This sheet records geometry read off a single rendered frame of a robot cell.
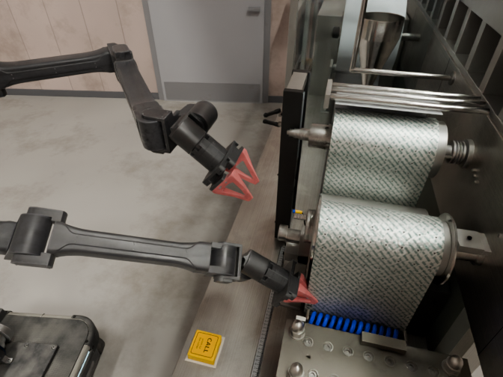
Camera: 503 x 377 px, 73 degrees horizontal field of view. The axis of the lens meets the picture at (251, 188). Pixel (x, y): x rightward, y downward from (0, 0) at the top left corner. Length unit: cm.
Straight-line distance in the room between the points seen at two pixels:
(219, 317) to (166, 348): 103
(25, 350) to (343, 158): 163
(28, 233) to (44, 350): 122
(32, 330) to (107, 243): 134
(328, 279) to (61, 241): 55
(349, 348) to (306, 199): 67
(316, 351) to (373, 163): 45
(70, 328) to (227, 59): 310
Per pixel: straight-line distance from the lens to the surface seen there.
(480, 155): 91
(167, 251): 74
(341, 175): 89
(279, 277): 80
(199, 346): 97
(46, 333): 201
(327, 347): 87
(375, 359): 87
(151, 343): 207
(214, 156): 68
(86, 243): 74
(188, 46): 413
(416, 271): 76
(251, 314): 103
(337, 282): 80
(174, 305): 216
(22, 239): 76
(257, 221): 127
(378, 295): 83
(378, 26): 124
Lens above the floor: 179
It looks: 39 degrees down
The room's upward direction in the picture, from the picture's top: straight up
